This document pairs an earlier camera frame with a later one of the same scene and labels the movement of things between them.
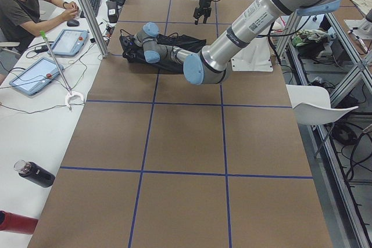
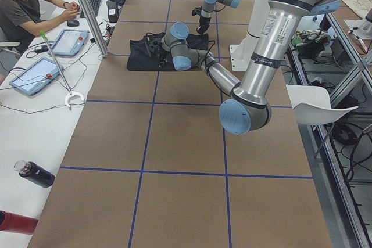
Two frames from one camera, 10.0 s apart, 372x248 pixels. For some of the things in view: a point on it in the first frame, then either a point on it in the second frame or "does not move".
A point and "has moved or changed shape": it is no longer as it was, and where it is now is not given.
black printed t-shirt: [135, 54] has moved or changed shape
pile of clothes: [311, 42] does not move
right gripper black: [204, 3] → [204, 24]
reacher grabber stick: [70, 94] does not move
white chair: [311, 104] does not move
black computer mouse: [72, 22] does not move
